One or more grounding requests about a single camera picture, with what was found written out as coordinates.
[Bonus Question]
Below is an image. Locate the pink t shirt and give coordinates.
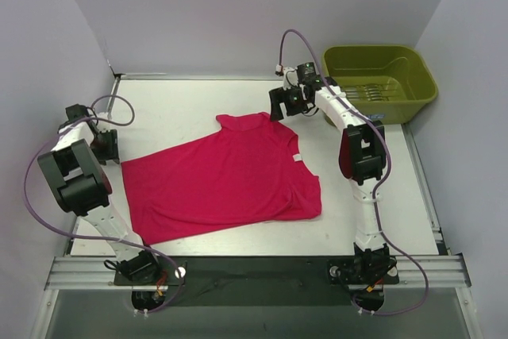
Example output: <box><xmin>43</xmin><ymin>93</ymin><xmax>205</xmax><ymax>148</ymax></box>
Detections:
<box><xmin>121</xmin><ymin>112</ymin><xmax>322</xmax><ymax>245</ymax></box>

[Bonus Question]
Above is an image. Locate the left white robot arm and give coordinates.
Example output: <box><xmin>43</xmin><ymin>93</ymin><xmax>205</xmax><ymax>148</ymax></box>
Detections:
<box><xmin>37</xmin><ymin>104</ymin><xmax>183</xmax><ymax>285</ymax></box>

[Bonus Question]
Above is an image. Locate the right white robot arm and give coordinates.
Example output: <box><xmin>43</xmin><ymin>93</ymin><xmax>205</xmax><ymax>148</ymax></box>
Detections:
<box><xmin>269</xmin><ymin>62</ymin><xmax>396</xmax><ymax>292</ymax></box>

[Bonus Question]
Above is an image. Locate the olive green plastic basin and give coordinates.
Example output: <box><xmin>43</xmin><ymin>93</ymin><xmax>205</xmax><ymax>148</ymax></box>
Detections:
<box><xmin>322</xmin><ymin>44</ymin><xmax>438</xmax><ymax>125</ymax></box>

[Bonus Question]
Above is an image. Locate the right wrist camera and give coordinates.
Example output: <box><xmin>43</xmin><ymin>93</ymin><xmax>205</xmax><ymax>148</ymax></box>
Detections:
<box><xmin>275</xmin><ymin>64</ymin><xmax>300</xmax><ymax>90</ymax></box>

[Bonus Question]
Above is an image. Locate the aluminium front rail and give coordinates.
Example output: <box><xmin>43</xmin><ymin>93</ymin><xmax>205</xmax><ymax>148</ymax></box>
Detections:
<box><xmin>46</xmin><ymin>255</ymin><xmax>471</xmax><ymax>290</ymax></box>

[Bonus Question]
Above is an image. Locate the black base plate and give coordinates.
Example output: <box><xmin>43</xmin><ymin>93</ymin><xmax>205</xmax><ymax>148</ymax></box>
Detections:
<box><xmin>106</xmin><ymin>252</ymin><xmax>399</xmax><ymax>313</ymax></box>

